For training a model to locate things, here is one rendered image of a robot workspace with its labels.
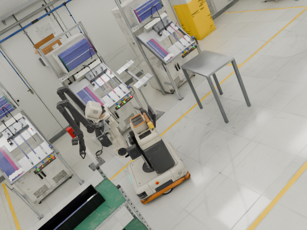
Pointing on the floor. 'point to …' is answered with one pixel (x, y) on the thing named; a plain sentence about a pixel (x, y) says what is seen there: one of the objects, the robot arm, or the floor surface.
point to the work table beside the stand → (214, 66)
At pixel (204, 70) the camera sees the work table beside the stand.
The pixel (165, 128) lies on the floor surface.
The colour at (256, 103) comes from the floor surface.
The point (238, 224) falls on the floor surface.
